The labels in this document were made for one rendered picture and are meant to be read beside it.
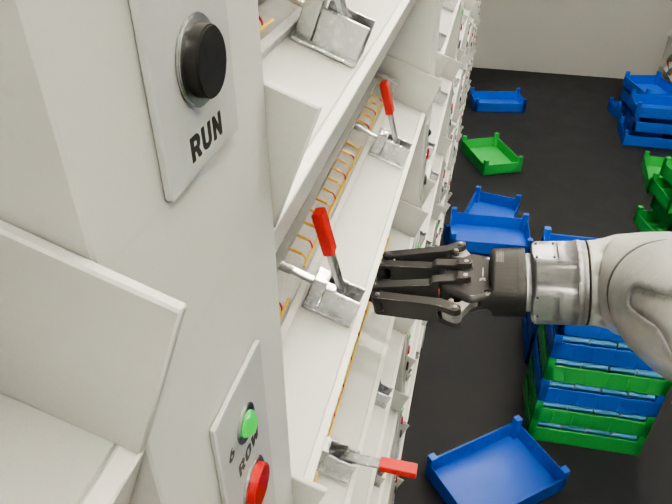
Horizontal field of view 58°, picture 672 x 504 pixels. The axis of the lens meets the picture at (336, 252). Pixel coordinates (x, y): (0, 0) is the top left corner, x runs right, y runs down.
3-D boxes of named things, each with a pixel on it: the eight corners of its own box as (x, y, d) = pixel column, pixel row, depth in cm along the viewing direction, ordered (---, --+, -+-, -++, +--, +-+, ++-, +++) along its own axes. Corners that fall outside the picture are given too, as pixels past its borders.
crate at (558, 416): (632, 381, 178) (640, 362, 173) (647, 437, 162) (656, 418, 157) (526, 367, 183) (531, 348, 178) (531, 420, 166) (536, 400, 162)
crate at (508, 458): (513, 432, 173) (518, 413, 168) (564, 489, 158) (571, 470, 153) (424, 473, 162) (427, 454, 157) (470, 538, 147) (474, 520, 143)
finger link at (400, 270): (470, 265, 66) (472, 258, 67) (372, 259, 70) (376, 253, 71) (472, 293, 68) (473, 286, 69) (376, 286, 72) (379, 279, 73)
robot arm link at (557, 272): (592, 273, 58) (526, 273, 59) (585, 344, 63) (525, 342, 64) (582, 223, 65) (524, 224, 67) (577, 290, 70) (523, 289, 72)
